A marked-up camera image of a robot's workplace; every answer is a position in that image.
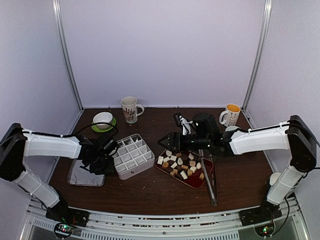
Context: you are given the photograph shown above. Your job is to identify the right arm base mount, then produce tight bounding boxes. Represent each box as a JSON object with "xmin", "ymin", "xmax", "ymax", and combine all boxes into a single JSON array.
[{"xmin": 238, "ymin": 207, "xmax": 282, "ymax": 238}]

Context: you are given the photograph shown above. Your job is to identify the metal serving tongs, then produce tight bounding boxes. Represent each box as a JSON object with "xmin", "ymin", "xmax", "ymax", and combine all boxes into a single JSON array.
[{"xmin": 198, "ymin": 149, "xmax": 218, "ymax": 207}]

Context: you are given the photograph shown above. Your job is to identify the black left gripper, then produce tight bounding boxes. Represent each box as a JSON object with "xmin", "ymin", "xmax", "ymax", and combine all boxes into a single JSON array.
[{"xmin": 87, "ymin": 154, "xmax": 115, "ymax": 175}]

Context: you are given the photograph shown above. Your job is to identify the white bowl green rim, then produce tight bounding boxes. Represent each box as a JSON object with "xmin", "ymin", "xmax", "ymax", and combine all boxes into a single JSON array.
[{"xmin": 92, "ymin": 112, "xmax": 113, "ymax": 130}]

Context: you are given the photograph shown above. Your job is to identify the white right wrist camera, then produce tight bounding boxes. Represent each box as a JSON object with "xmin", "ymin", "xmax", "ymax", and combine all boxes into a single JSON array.
[{"xmin": 173, "ymin": 112, "xmax": 193, "ymax": 136}]

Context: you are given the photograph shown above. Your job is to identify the metal front rail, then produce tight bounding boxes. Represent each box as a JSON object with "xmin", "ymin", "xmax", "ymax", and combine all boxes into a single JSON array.
[{"xmin": 26, "ymin": 197, "xmax": 308, "ymax": 240}]

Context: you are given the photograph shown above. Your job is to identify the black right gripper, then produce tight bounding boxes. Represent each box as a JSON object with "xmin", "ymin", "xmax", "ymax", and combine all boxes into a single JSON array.
[{"xmin": 158, "ymin": 132, "xmax": 211, "ymax": 152}]

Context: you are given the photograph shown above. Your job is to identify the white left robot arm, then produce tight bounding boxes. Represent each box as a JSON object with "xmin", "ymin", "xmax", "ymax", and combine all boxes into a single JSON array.
[{"xmin": 0, "ymin": 123, "xmax": 119, "ymax": 222}]

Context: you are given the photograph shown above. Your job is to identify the aluminium frame post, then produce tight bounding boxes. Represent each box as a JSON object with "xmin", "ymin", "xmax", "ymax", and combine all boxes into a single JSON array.
[
  {"xmin": 52, "ymin": 0, "xmax": 84, "ymax": 112},
  {"xmin": 242, "ymin": 0, "xmax": 273, "ymax": 112}
]

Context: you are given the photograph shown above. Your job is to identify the white mug yellow inside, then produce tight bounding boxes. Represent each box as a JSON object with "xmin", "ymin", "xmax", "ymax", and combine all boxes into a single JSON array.
[{"xmin": 218, "ymin": 103, "xmax": 241, "ymax": 127}]

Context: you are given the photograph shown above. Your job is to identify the beige floral mug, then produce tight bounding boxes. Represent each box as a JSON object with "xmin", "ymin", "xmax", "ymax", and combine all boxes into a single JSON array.
[{"xmin": 120, "ymin": 96, "xmax": 145, "ymax": 124}]

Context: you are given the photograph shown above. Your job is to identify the right aluminium frame post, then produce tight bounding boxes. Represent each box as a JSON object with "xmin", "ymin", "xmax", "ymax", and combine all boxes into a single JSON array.
[{"xmin": 242, "ymin": 0, "xmax": 273, "ymax": 112}]

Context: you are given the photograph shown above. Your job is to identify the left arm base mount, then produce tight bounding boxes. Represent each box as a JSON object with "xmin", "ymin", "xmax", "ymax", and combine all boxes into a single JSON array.
[{"xmin": 45, "ymin": 208, "xmax": 90, "ymax": 240}]

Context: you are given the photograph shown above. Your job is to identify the white divided tin box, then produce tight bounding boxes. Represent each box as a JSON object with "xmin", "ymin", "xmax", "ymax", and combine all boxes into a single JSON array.
[{"xmin": 113, "ymin": 133, "xmax": 155, "ymax": 180}]

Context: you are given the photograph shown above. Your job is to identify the dark bowl white inside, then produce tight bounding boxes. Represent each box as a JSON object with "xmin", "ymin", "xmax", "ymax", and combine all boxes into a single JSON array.
[{"xmin": 267, "ymin": 172, "xmax": 281, "ymax": 190}]

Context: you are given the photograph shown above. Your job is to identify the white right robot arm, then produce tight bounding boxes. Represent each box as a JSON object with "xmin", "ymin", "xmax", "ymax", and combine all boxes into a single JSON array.
[{"xmin": 157, "ymin": 112, "xmax": 320, "ymax": 221}]

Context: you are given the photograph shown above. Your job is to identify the bunny print tin lid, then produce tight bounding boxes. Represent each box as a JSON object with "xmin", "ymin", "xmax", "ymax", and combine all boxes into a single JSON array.
[{"xmin": 67, "ymin": 159, "xmax": 105, "ymax": 187}]

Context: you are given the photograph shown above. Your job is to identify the light blue bowl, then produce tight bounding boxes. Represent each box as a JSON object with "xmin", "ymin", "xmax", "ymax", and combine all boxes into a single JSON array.
[{"xmin": 225, "ymin": 125, "xmax": 240, "ymax": 132}]

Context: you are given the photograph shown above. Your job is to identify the left aluminium frame post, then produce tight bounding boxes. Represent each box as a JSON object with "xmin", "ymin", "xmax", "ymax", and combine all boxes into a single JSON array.
[{"xmin": 52, "ymin": 0, "xmax": 84, "ymax": 112}]

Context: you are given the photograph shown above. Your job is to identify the red chocolate tray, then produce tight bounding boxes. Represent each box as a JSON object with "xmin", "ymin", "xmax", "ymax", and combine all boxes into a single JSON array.
[{"xmin": 154, "ymin": 149, "xmax": 215, "ymax": 189}]

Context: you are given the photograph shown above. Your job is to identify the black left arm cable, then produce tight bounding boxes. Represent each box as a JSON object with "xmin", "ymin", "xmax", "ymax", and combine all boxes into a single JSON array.
[{"xmin": 59, "ymin": 121, "xmax": 120, "ymax": 141}]

